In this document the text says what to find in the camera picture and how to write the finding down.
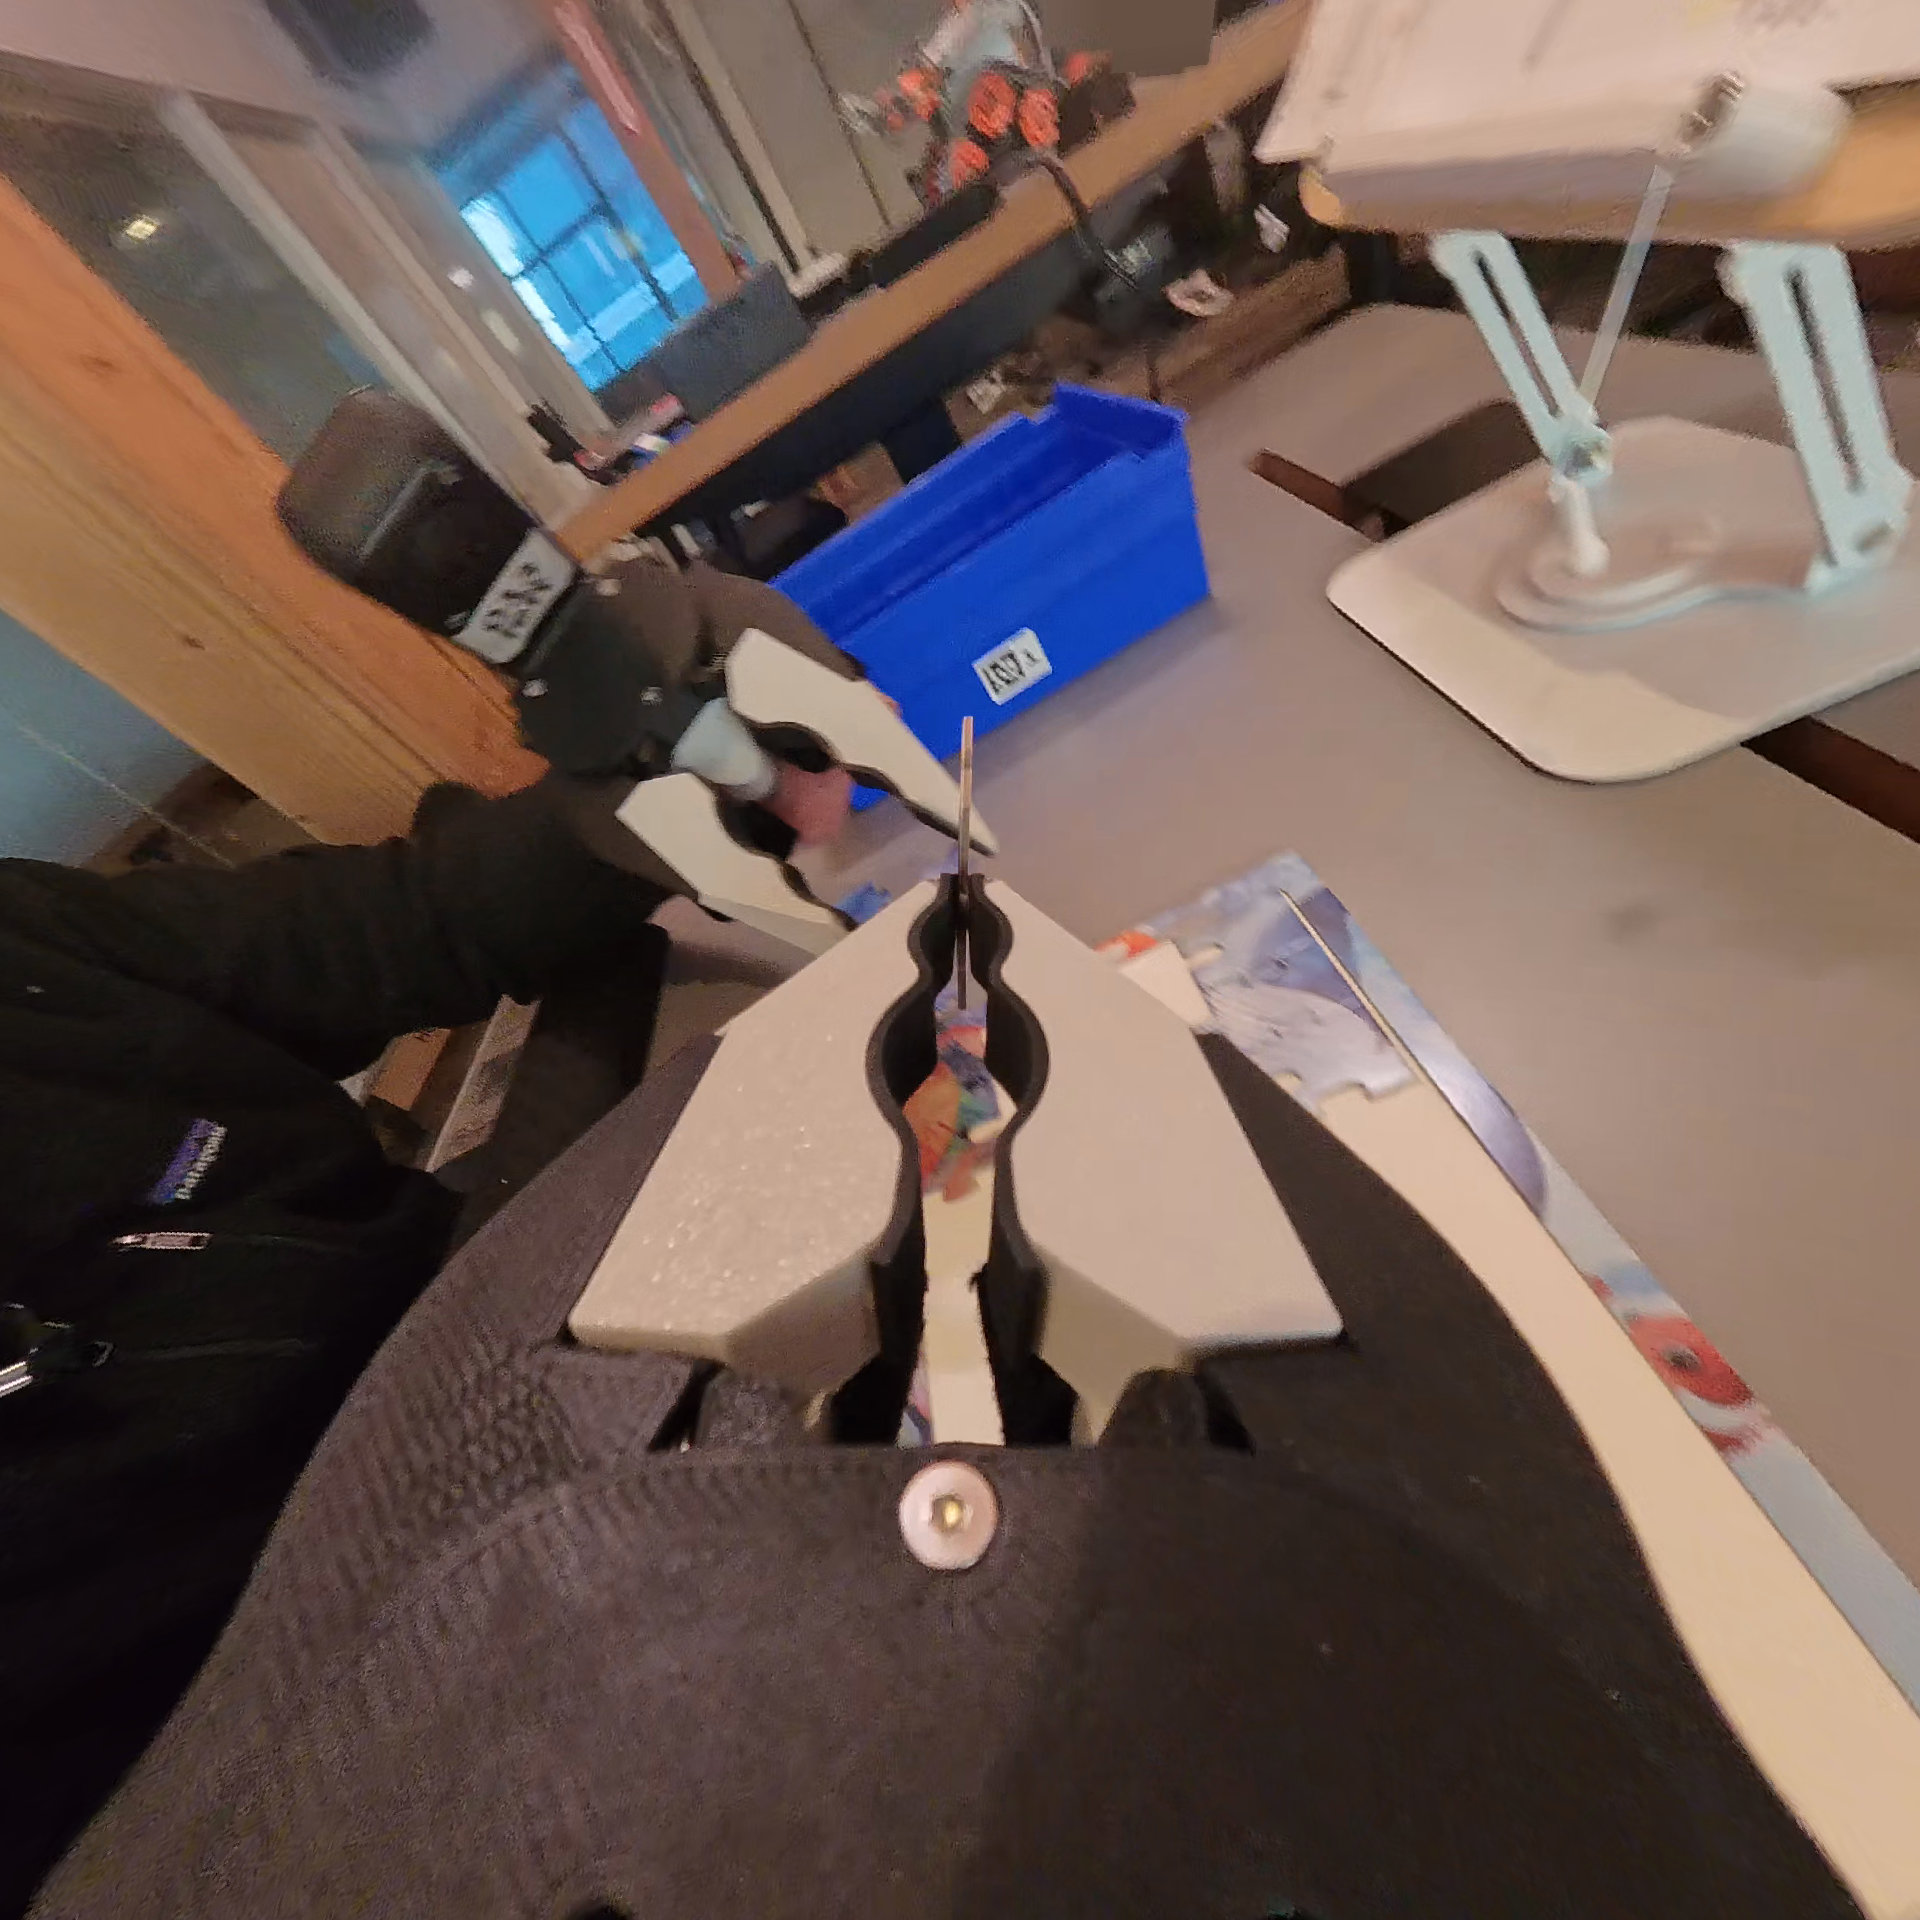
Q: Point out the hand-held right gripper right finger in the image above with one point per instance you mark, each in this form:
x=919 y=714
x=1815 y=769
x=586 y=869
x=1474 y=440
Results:
x=1170 y=1200

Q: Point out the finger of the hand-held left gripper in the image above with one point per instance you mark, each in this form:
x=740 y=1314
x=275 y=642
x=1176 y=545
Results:
x=856 y=721
x=705 y=848

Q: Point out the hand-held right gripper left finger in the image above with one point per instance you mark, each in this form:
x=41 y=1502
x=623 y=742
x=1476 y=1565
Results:
x=735 y=1200

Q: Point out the orange coral puzzle piece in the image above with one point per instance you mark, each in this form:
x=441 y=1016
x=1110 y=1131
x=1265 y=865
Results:
x=953 y=1126

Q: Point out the person's left forearm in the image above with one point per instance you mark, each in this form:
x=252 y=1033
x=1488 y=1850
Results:
x=450 y=902

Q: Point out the person's left hand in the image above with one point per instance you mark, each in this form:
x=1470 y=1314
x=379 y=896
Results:
x=819 y=807

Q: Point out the black perforated padded panel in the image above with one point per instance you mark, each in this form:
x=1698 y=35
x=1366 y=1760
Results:
x=600 y=1050

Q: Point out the blue plastic bin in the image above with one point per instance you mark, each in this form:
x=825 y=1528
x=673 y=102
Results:
x=1019 y=570

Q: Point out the wooden cabinet panel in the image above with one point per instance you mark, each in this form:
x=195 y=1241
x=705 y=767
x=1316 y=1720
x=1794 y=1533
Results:
x=150 y=523

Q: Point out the glass window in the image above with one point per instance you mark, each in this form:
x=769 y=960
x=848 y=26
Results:
x=586 y=255

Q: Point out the brown wooden board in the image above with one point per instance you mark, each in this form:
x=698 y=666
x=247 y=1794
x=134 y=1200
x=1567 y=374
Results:
x=931 y=283

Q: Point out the person's black fleece jacket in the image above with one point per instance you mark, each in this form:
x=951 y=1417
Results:
x=150 y=1350

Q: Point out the orange and black equipment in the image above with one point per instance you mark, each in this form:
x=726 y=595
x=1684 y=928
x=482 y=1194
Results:
x=990 y=106

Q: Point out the thin metal rod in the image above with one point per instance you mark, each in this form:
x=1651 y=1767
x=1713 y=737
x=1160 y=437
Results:
x=1627 y=278

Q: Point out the white stand top plate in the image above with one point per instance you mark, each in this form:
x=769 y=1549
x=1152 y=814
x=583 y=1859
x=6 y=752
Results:
x=1500 y=89

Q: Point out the puzzle frame board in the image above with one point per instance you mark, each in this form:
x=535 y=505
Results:
x=1500 y=1155

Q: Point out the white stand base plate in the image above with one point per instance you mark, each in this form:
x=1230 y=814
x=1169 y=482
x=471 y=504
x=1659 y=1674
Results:
x=1575 y=704

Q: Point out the metal bracket with clear dome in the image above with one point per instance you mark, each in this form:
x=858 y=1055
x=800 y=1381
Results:
x=1651 y=578

